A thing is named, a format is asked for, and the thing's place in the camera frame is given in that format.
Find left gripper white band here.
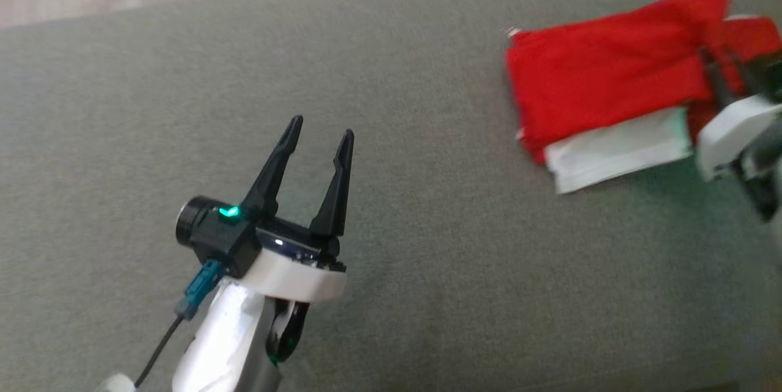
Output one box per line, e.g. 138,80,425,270
240,114,356,303

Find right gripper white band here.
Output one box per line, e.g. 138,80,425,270
695,46,782,183

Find red shorts with white trim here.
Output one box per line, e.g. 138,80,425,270
686,12,782,143

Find red Bulls jersey white sleeves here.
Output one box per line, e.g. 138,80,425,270
503,0,735,195

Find large grey sofa seat cushion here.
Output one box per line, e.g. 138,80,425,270
0,0,782,392

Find left gripper cable teal connector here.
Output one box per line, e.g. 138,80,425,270
133,259,227,389

